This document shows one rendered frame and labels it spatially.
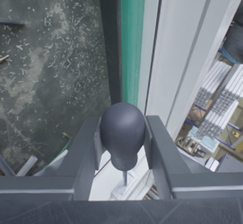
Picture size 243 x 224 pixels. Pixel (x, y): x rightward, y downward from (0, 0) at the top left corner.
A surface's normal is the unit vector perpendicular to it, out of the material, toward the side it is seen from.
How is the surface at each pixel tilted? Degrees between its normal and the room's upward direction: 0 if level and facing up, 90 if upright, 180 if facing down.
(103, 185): 90
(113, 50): 90
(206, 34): 90
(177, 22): 90
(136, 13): 0
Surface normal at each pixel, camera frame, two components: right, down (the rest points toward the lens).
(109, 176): -0.03, -0.61
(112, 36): -0.66, 0.60
